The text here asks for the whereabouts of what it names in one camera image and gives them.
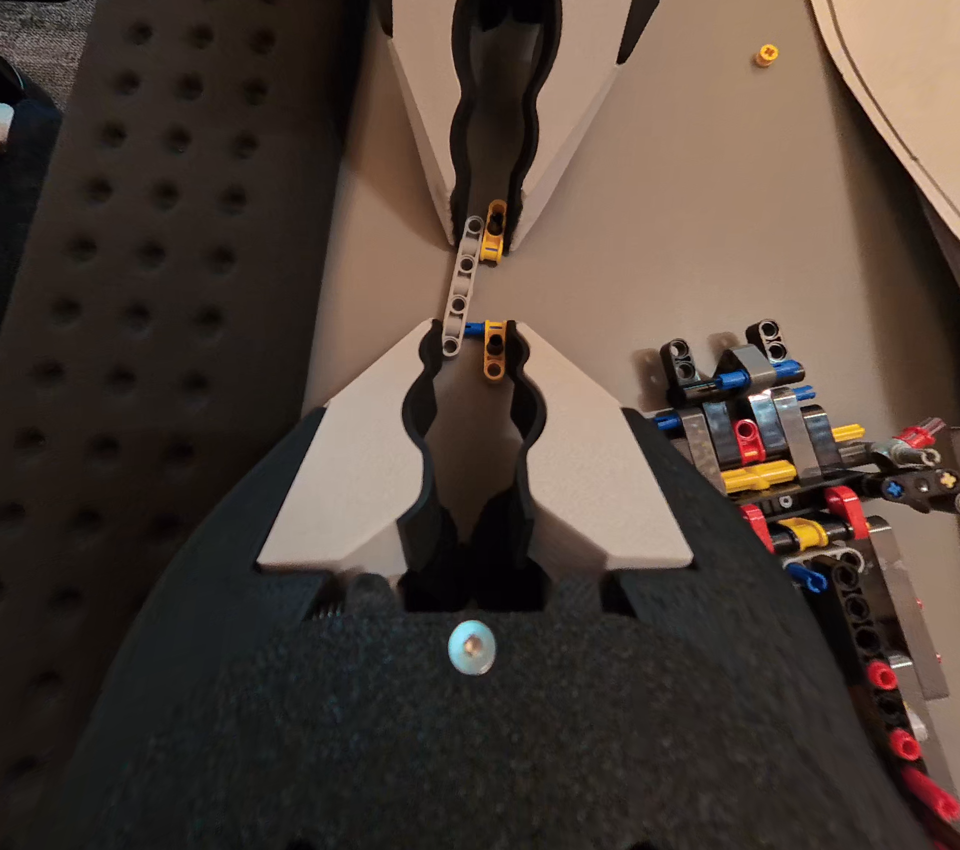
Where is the lego chassis model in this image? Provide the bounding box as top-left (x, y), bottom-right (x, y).
top-left (645, 318), bottom-right (960, 850)

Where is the open instruction booklet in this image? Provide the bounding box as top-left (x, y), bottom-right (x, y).
top-left (798, 0), bottom-right (960, 244)

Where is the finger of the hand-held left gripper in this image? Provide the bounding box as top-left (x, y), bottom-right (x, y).
top-left (510, 0), bottom-right (661, 253)
top-left (390, 0), bottom-right (489, 247)

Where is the short grey lego beam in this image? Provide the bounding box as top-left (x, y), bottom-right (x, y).
top-left (441, 215), bottom-right (485, 358)

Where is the black perforated mat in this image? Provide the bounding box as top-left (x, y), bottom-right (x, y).
top-left (0, 0), bottom-right (391, 850)

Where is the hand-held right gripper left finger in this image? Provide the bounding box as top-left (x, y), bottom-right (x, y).
top-left (256, 319), bottom-right (445, 577)

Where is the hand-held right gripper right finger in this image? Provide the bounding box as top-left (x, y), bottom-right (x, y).
top-left (508, 319), bottom-right (695, 577)

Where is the yellow lego connector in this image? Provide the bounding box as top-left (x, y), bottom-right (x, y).
top-left (482, 319), bottom-right (510, 381)
top-left (480, 199), bottom-right (510, 264)

